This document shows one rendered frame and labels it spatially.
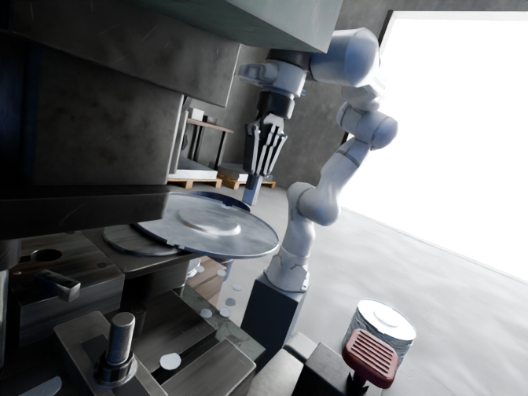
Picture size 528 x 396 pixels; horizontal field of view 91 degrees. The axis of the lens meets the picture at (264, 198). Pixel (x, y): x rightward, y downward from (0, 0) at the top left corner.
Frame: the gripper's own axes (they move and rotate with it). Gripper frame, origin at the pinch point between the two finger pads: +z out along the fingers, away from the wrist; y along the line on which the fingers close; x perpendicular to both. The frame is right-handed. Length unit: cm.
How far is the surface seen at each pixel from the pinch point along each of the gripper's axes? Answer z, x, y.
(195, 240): 6.0, -5.5, -19.1
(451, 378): 87, -75, 124
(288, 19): -20.8, -20.0, -29.8
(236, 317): 86, 28, 57
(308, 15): -22.2, -20.0, -27.5
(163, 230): 5.9, -1.0, -21.9
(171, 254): 6.5, -6.6, -24.1
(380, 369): 8.9, -34.7, -15.2
